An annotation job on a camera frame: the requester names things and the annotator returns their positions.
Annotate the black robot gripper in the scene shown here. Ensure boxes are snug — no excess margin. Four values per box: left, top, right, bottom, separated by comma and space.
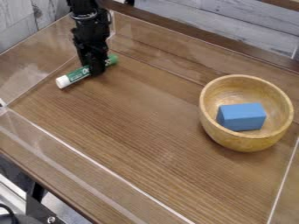
67, 0, 111, 76

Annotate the green Expo marker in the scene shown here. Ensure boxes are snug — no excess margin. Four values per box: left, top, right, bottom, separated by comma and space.
55, 54, 118, 89

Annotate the brown wooden bowl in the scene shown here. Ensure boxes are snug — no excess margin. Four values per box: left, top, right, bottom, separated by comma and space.
199, 74, 295, 152

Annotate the blue rectangular block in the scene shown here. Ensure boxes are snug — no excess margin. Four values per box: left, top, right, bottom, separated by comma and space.
216, 102, 267, 131

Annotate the black metal table frame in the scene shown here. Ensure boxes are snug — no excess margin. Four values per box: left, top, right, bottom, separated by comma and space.
0, 155, 66, 224

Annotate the black cable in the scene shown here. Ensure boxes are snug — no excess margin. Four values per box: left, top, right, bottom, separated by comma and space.
0, 203, 20, 224

